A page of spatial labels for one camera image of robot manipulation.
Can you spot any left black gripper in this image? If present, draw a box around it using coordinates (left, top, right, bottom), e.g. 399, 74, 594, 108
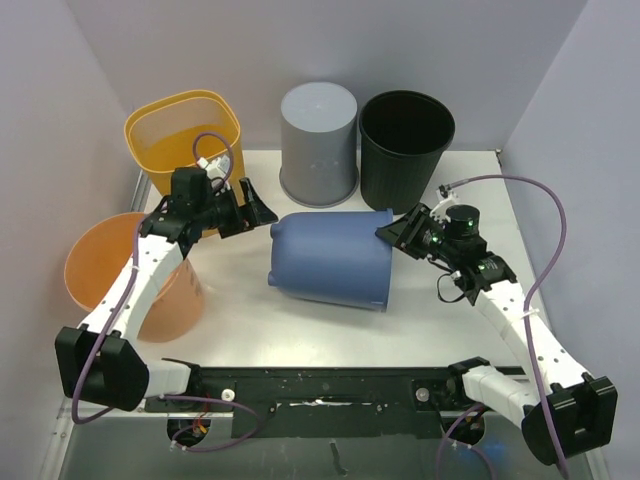
195, 179, 276, 239

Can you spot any blue plastic bucket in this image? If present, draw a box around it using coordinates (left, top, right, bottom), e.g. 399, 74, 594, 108
267, 210, 393, 311

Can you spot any black ribbed waste bin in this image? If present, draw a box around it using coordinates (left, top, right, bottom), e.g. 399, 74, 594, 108
359, 90, 456, 215

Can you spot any grey plastic bucket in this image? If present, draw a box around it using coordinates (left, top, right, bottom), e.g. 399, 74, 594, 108
279, 81, 359, 208

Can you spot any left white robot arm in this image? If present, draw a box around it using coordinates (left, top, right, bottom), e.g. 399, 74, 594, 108
54, 167, 278, 411

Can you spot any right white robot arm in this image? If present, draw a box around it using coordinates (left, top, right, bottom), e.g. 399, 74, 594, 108
376, 200, 618, 465

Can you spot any yellow mesh waste bin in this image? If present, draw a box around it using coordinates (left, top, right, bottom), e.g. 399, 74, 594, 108
124, 90, 245, 203

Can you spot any orange plastic bucket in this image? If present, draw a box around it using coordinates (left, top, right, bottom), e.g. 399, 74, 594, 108
64, 212, 204, 343

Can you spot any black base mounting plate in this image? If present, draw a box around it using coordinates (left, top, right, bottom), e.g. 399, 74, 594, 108
145, 367, 472, 439

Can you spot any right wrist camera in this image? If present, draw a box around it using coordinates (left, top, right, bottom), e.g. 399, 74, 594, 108
429, 185, 460, 223

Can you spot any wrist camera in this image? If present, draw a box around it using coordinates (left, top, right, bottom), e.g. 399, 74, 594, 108
196, 154, 232, 181
429, 185, 460, 223

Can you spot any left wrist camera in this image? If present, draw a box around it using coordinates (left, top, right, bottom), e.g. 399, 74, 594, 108
196, 154, 232, 181

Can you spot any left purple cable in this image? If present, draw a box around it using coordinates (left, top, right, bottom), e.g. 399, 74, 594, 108
72, 132, 261, 454

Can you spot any purple cable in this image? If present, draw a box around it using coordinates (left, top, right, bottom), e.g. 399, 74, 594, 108
72, 132, 261, 454
434, 174, 571, 480

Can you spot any aluminium frame rail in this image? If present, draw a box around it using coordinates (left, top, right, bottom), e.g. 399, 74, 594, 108
39, 149, 609, 480

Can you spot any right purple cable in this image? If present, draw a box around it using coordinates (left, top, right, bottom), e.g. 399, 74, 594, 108
434, 174, 571, 480

